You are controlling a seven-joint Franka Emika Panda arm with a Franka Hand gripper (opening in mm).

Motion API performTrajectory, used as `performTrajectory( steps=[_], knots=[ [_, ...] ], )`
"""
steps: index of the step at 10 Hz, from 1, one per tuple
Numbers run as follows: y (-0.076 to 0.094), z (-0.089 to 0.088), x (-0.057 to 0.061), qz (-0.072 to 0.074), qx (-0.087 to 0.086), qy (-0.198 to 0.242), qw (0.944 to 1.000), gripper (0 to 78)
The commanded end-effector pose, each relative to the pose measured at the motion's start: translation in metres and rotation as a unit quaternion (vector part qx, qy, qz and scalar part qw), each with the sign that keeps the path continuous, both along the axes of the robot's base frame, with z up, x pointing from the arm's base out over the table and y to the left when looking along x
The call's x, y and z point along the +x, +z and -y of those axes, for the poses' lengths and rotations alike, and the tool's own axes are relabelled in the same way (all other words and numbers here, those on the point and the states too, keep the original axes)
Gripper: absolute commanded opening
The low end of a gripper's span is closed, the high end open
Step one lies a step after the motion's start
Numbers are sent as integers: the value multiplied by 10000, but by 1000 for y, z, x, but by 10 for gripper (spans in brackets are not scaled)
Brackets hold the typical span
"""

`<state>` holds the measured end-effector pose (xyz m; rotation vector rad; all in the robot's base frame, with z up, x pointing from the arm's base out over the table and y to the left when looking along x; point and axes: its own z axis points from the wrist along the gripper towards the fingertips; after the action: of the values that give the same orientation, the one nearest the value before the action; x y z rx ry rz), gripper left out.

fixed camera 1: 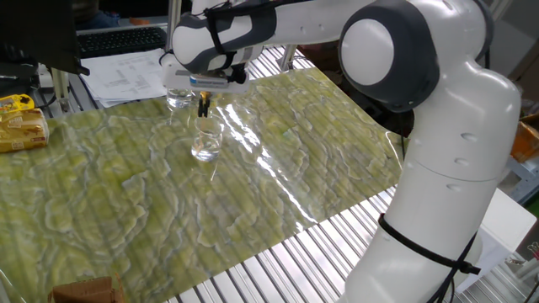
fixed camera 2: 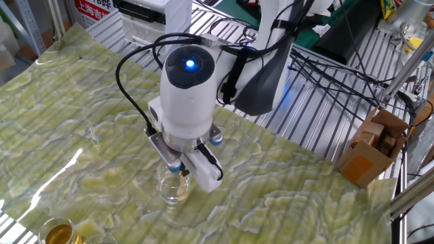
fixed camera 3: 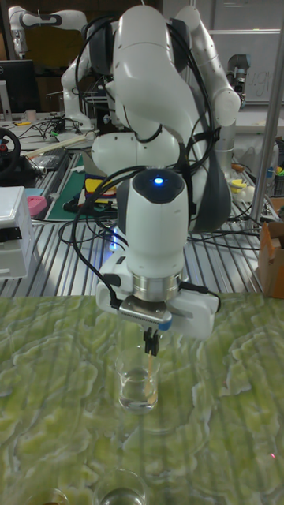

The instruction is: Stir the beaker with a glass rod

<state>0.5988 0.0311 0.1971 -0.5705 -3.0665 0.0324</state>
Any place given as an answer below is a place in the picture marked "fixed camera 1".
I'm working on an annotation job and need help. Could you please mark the brown cardboard box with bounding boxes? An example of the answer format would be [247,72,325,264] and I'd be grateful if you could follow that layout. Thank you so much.
[47,273,126,303]

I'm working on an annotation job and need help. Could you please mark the yellow snack pack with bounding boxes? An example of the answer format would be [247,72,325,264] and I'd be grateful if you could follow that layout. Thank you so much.
[0,93,35,114]

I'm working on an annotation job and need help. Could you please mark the clear water glass beaker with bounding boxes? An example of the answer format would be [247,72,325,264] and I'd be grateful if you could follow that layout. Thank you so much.
[166,86,195,109]
[189,114,227,163]

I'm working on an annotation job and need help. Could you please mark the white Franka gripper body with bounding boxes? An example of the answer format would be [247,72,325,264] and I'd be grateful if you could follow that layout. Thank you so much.
[161,52,252,94]

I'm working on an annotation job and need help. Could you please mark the white printed paper sheets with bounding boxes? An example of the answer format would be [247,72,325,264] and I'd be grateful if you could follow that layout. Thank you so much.
[79,48,169,109]

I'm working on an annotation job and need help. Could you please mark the green marble pattern mat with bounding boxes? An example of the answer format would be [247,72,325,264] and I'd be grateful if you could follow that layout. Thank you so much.
[0,66,405,303]

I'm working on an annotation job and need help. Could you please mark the black monitor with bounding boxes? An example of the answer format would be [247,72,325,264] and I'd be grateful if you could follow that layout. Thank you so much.
[0,0,90,77]

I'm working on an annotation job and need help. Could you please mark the black cable around arm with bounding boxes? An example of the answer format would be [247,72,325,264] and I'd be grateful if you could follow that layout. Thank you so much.
[377,213,482,303]

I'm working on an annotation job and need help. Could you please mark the yellow bread package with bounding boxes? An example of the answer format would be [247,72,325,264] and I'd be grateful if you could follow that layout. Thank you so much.
[0,108,51,153]

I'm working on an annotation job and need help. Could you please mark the orange bag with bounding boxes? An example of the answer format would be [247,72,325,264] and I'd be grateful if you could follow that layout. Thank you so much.
[510,120,539,164]

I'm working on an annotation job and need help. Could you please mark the black keyboard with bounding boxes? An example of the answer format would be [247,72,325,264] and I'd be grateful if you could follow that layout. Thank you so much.
[77,27,168,59]

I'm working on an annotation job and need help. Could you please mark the aluminium frame post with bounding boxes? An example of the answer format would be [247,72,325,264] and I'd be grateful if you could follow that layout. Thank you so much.
[165,0,183,47]
[277,44,298,72]

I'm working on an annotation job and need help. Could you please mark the white drawer box black handle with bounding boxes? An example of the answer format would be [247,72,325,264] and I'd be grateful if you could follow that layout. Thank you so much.
[456,187,538,294]

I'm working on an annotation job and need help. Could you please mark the short aluminium stand post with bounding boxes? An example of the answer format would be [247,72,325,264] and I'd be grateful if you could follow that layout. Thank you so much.
[50,66,71,113]

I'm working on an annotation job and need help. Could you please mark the silver wrist camera blue caps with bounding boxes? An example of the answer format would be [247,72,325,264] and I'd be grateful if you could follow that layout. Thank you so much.
[189,74,228,88]

